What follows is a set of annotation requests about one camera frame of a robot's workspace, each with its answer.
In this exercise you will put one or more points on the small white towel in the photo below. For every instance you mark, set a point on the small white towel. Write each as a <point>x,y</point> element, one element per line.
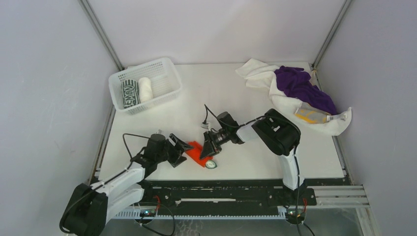
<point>257,74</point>

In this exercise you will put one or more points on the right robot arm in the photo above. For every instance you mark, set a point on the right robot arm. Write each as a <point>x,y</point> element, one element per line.
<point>280,135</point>

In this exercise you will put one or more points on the white slotted cable duct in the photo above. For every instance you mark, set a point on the white slotted cable duct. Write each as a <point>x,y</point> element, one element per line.
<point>148,213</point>

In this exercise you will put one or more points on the aluminium corner post right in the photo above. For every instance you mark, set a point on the aluminium corner post right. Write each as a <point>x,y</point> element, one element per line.
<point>332,32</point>

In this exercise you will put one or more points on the purple towel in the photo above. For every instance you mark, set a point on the purple towel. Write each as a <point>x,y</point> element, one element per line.
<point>295,83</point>

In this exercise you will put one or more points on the aluminium corner post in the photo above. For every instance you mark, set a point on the aluminium corner post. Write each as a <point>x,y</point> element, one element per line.
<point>98,28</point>
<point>332,32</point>

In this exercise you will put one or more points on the large white towel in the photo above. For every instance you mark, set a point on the large white towel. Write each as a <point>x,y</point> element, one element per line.
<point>287,106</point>

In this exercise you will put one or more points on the grey yellow patterned towel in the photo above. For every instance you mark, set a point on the grey yellow patterned towel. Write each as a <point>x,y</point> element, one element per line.
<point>310,114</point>

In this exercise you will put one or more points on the orange towel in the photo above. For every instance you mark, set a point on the orange towel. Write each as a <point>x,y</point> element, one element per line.
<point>194,154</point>

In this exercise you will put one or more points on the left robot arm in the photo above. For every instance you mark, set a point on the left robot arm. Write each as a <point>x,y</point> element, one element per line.
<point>91,207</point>

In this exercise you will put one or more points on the rolled white towel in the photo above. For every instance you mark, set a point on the rolled white towel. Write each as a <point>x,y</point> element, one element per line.
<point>145,89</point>

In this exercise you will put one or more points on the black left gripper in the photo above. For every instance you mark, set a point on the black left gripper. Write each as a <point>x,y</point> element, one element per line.
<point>177,158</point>

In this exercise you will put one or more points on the white plastic basket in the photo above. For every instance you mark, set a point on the white plastic basket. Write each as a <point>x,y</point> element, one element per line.
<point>164,80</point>

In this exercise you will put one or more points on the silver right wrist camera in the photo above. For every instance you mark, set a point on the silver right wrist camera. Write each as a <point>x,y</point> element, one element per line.
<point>206,125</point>

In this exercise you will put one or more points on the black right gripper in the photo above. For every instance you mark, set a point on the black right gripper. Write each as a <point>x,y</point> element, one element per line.
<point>210,147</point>

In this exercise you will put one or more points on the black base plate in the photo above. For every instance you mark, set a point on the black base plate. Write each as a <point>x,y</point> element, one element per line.
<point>226,196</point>

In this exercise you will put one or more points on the aluminium corner post left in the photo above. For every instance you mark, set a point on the aluminium corner post left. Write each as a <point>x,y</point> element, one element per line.
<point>98,28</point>

